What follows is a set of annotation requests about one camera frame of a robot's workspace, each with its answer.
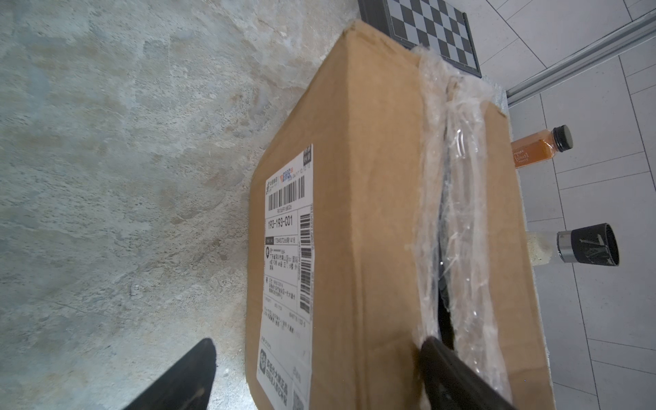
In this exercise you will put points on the orange spice bottle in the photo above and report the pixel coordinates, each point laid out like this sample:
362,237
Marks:
541,146

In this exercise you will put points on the brown cardboard express box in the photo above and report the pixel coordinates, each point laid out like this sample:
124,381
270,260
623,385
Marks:
389,188

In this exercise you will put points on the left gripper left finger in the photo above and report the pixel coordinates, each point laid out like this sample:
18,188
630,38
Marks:
185,385

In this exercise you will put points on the white spice jar black lid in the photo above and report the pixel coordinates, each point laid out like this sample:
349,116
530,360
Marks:
594,245

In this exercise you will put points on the black white chessboard box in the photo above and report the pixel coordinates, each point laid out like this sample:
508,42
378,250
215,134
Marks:
434,24

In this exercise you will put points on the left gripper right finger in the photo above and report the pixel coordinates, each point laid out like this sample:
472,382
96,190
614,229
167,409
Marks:
451,384

